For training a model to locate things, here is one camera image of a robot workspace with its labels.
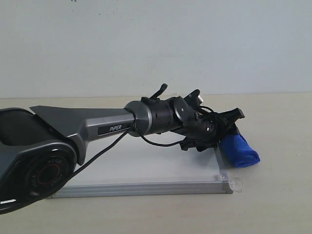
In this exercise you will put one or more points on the clear tape front right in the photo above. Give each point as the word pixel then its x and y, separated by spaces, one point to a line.
pixel 229 185

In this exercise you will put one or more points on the white board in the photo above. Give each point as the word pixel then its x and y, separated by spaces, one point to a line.
pixel 134 167

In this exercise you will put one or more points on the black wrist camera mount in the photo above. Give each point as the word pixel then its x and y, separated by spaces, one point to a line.
pixel 195 96

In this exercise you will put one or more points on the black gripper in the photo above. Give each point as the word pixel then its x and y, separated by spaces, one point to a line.
pixel 208 129

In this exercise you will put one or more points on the blue cloth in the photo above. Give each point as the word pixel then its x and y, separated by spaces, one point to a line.
pixel 238 151

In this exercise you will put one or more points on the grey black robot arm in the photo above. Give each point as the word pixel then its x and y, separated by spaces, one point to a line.
pixel 44 147

